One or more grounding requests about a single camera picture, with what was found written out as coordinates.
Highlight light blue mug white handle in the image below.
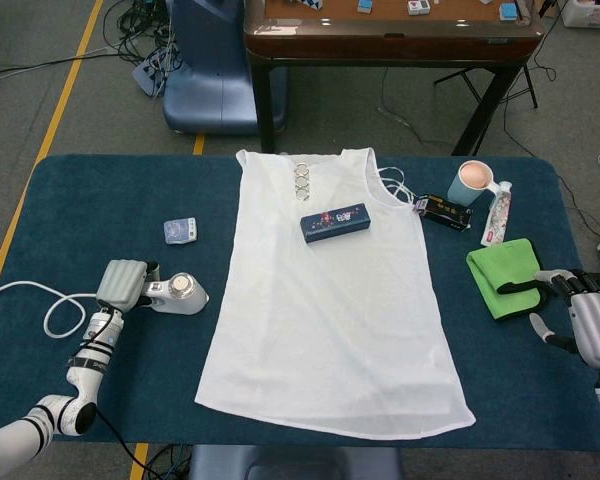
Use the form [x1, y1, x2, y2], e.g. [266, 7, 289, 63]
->
[447, 160, 501, 207]

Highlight green microfibre cloth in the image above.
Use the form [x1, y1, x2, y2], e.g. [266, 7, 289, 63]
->
[465, 238, 559, 321]

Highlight brown mahjong table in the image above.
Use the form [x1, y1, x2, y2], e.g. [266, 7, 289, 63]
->
[243, 0, 546, 156]

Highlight silver linked metal rings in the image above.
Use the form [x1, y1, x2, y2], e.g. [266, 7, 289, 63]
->
[293, 162, 313, 202]

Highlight thin white ribbon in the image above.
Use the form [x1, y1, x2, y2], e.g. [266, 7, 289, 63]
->
[378, 166, 416, 206]

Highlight floral toothpaste tube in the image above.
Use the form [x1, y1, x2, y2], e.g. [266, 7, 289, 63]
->
[479, 180, 514, 247]

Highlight dark teal table cover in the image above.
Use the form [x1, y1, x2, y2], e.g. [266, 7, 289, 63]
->
[0, 153, 599, 446]

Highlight blue tissue packet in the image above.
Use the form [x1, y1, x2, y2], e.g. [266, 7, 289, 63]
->
[162, 216, 199, 247]

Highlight white sleeveless top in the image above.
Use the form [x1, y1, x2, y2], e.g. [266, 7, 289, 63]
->
[193, 146, 477, 437]

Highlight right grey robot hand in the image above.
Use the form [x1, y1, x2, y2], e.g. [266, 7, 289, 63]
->
[528, 268, 600, 371]

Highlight white storage box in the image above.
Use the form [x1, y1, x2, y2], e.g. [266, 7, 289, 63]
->
[559, 0, 600, 29]

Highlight black rectangular carton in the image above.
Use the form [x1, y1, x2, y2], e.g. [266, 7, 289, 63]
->
[412, 193, 474, 234]

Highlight white garment steamer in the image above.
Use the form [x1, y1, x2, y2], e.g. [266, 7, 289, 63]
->
[137, 272, 211, 316]

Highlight white power cord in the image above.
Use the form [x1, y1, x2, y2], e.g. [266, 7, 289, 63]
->
[0, 280, 104, 339]

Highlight dark blue rectangular box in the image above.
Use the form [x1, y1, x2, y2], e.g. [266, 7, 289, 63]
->
[299, 201, 372, 246]

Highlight black floor cable bundle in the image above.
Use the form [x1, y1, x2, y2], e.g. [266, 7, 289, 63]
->
[112, 0, 184, 99]

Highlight black tripod stand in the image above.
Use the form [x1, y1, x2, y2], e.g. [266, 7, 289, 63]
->
[433, 62, 539, 110]

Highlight blue power strip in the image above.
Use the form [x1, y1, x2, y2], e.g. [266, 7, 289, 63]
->
[131, 52, 171, 96]

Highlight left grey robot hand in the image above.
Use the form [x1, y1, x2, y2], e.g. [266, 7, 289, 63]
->
[95, 258, 162, 314]

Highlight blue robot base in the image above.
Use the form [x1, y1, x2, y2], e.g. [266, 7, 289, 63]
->
[162, 0, 289, 136]

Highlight blue grey robot torso base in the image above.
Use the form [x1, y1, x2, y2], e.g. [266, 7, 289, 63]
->
[187, 443, 406, 480]

